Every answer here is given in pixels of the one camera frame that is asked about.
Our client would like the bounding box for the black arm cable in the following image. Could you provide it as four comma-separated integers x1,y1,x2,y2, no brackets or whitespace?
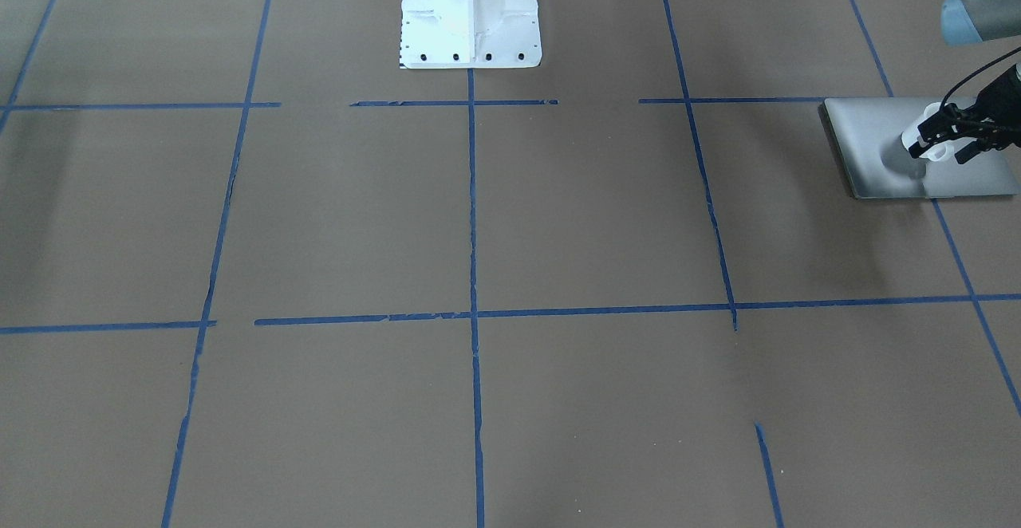
940,46,1021,143

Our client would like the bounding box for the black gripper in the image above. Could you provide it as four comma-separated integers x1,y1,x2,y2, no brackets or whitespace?
940,64,1020,165

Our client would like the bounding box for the white ceramic mug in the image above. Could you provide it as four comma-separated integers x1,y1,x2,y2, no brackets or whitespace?
901,102,969,164

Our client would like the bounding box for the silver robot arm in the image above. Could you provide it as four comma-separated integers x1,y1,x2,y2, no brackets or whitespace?
905,0,1020,164

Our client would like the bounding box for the grey closed laptop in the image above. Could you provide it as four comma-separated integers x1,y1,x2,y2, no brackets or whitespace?
822,97,1019,199

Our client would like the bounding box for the white pedestal column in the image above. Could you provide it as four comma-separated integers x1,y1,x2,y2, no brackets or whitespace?
399,0,543,69

